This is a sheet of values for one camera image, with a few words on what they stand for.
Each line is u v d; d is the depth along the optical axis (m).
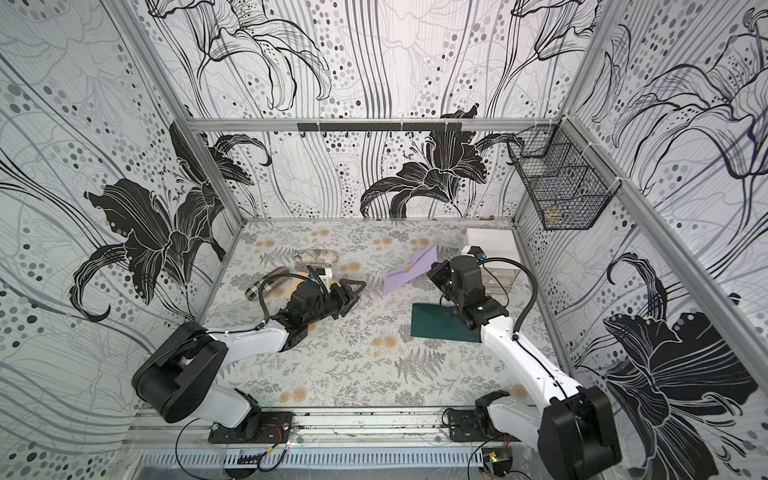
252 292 0.95
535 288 0.61
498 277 0.67
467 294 0.60
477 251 0.72
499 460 0.70
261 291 0.73
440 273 0.71
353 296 0.76
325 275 0.82
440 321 0.93
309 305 0.68
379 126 0.89
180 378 0.44
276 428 0.73
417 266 0.88
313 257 1.04
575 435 0.38
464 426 0.72
